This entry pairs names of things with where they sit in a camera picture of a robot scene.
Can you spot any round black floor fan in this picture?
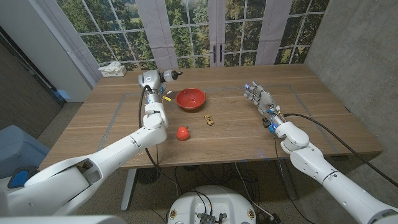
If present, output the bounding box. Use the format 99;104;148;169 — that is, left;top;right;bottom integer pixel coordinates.
136;167;162;185

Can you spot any white floor cable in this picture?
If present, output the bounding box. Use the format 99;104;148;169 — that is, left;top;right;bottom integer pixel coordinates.
234;162;276;220

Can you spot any red apple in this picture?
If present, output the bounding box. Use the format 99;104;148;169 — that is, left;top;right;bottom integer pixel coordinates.
175;125;190;141

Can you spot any grey-blue upholstered chair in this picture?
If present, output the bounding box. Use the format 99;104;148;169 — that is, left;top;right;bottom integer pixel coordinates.
0;124;50;180

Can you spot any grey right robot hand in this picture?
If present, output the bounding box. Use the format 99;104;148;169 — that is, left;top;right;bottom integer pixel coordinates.
244;81;281;123

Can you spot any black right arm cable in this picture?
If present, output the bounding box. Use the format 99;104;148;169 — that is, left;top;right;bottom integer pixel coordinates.
283;113;398;188

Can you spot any black floor cable tangle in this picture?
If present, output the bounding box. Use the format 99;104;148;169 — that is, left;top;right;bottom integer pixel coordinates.
174;162;261;200

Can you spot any grey table leg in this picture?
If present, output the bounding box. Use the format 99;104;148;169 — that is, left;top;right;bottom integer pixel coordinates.
276;160;298;200

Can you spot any white tissue box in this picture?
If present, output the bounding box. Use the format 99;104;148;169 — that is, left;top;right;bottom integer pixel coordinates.
98;60;127;78

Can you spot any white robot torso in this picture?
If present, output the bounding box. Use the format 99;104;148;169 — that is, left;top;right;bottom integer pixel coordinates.
167;185;257;224

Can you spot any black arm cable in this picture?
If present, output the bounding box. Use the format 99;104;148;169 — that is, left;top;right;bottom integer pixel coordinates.
283;113;398;188
138;84;180;197

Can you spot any black and blue foot pedal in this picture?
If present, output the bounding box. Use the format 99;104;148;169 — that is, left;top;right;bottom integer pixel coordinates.
7;166;40;189

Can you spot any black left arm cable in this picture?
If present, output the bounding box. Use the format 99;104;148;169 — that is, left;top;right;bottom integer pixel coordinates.
138;84;180;197

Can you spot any red bowl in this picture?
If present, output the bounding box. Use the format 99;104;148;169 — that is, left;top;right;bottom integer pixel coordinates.
175;88;206;111

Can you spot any printed window backdrop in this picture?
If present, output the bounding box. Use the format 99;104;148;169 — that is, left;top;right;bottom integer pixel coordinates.
55;0;330;71

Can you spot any white table leg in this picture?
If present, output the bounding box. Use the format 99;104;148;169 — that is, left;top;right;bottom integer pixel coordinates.
120;167;137;212

